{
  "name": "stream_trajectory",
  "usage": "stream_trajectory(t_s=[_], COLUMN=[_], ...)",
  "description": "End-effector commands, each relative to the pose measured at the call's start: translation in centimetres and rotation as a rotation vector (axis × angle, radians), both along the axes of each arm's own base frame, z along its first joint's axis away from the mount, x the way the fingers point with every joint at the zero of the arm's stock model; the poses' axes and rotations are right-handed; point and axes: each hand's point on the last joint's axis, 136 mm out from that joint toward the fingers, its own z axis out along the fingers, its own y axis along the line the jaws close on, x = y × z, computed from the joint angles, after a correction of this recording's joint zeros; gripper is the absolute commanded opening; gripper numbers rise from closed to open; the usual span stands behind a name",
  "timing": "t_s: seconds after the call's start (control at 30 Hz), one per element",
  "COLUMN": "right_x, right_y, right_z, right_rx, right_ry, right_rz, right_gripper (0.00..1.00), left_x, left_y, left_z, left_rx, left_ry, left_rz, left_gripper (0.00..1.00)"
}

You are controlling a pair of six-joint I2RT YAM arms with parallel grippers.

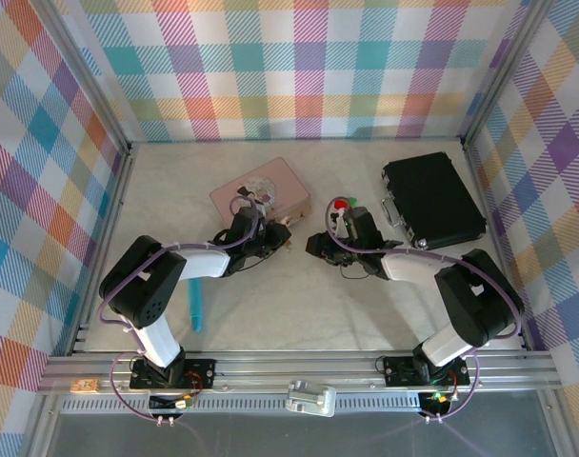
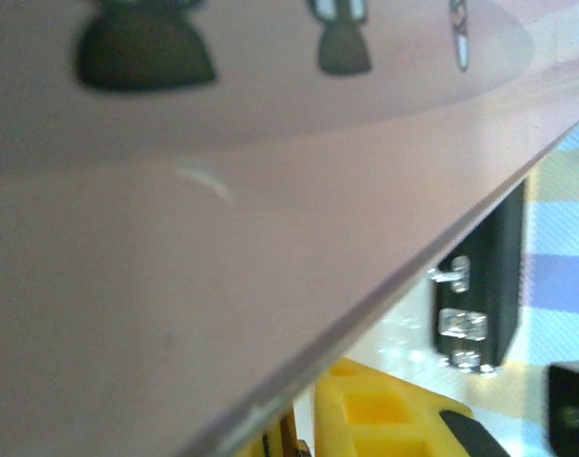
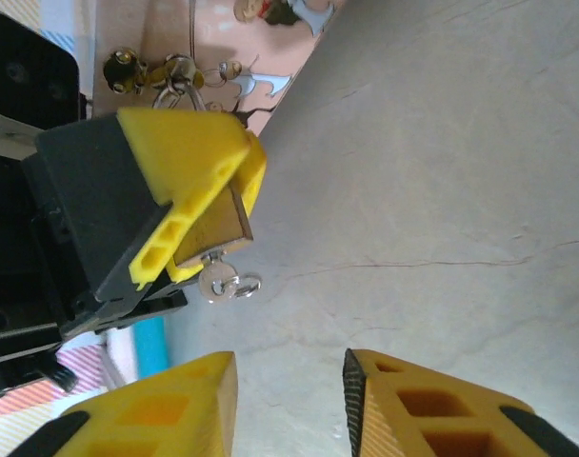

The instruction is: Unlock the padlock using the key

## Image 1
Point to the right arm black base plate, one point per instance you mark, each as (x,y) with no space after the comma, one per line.
(399,371)

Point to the green toy block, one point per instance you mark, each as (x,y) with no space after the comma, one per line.
(353,200)

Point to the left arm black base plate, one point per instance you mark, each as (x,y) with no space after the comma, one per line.
(199,373)

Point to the turquoise pen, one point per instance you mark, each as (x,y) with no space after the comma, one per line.
(197,309)

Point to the red toy block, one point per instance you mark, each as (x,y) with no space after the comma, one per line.
(339,204)

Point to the aluminium side floor rail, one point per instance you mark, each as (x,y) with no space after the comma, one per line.
(108,228)
(485,190)

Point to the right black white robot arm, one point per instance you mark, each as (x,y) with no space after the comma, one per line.
(475,304)

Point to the small brass padlock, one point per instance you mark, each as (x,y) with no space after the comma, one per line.
(289,246)

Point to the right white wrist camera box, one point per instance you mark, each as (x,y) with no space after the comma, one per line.
(337,221)

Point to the silver metal bracket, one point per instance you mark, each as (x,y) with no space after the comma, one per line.
(310,398)

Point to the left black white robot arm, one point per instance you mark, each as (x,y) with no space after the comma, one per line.
(142,285)

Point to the long aluminium frame rail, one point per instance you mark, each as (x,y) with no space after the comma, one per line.
(270,371)

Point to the small orange circuit board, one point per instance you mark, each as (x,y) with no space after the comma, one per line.
(85,386)

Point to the black hard case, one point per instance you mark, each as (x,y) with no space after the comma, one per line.
(437,200)

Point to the aluminium corner post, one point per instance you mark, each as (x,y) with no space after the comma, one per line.
(80,71)
(504,71)

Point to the pink tin box with picture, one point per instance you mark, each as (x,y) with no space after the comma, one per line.
(280,181)

